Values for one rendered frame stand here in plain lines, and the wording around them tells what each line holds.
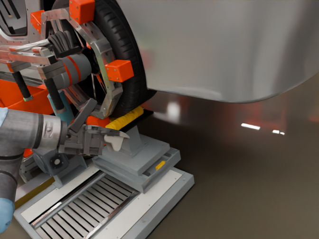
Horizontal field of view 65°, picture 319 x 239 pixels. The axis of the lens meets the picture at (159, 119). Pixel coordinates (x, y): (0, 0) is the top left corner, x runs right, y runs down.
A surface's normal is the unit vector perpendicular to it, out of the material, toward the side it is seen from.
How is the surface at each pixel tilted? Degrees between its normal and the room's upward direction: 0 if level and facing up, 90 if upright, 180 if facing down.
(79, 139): 65
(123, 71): 90
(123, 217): 0
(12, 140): 104
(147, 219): 0
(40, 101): 90
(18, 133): 83
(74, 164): 90
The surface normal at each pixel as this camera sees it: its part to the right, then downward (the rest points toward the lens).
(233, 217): -0.18, -0.86
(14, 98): 0.74, 0.20
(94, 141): 0.58, -0.17
